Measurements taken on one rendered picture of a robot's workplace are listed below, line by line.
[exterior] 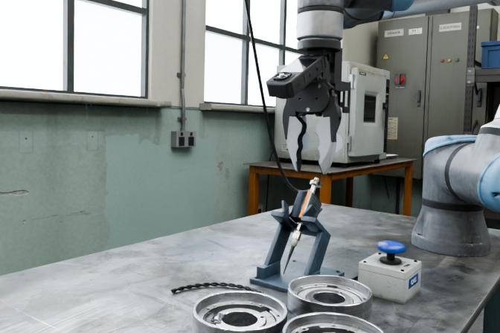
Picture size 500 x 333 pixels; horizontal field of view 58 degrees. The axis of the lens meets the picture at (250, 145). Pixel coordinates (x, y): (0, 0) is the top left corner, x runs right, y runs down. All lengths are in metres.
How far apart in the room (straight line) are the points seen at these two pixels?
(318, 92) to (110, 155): 1.66
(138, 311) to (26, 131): 1.51
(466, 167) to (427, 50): 3.61
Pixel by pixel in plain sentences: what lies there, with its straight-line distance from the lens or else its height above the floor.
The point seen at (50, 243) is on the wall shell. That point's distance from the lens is 2.18.
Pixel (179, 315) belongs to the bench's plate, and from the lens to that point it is 0.62.
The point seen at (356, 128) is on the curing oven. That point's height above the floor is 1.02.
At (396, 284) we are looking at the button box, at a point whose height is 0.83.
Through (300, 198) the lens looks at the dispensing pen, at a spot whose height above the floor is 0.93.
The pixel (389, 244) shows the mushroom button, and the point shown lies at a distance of 0.70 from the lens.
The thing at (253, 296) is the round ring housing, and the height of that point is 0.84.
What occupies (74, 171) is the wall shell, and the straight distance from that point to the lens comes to 2.17.
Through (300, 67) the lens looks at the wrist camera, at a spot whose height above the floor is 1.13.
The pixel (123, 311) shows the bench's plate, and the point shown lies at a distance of 0.64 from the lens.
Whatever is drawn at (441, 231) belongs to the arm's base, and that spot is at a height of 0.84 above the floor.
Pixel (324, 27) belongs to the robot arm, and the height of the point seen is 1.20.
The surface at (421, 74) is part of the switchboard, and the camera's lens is 4.42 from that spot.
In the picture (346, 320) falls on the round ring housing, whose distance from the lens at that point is 0.53.
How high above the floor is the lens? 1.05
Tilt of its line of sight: 3 degrees down
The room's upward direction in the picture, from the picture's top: 1 degrees clockwise
